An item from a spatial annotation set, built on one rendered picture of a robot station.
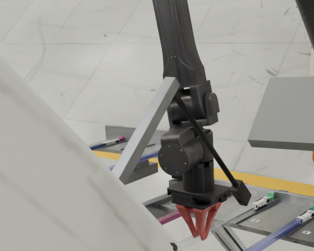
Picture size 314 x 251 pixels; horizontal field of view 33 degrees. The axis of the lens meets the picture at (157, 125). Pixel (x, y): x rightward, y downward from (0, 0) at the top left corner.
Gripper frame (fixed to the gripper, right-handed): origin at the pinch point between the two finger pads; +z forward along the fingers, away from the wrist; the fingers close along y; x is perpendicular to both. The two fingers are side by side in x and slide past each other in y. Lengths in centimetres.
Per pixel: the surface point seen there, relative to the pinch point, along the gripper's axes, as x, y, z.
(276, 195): 30.6, 0.7, 1.9
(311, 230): 17.1, 14.5, 2.2
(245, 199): -7.3, 13.7, -11.8
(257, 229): 11.5, 5.8, 1.9
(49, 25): 185, -254, -34
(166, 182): 104, -89, 35
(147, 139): -29.9, 13.4, -26.5
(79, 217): -63, 37, -34
